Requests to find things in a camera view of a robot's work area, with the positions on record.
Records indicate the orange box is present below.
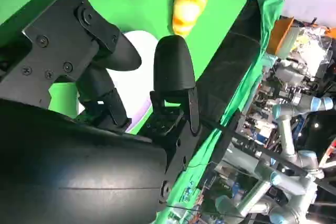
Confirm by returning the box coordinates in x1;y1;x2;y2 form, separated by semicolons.
269;16;295;55

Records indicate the green table cloth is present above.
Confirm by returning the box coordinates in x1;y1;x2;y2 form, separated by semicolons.
0;0;286;224

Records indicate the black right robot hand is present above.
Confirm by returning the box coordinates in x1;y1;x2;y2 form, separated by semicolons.
0;0;203;224

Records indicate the lilac plate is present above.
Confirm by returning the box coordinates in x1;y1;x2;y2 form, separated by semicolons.
76;30;160;133

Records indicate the black metal bar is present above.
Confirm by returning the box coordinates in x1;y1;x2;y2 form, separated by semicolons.
199;120;336;197

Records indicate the black backdrop curtain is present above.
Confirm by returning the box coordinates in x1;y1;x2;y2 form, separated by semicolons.
195;0;263;130

